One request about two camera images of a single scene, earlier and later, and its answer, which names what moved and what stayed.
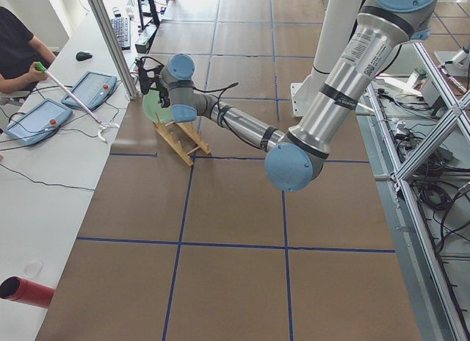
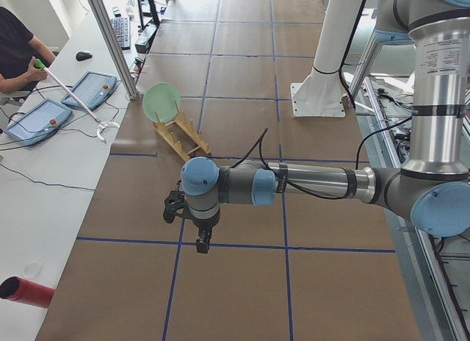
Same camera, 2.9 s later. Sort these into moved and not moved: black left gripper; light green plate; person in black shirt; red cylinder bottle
Moved: black left gripper
Not moved: light green plate; person in black shirt; red cylinder bottle
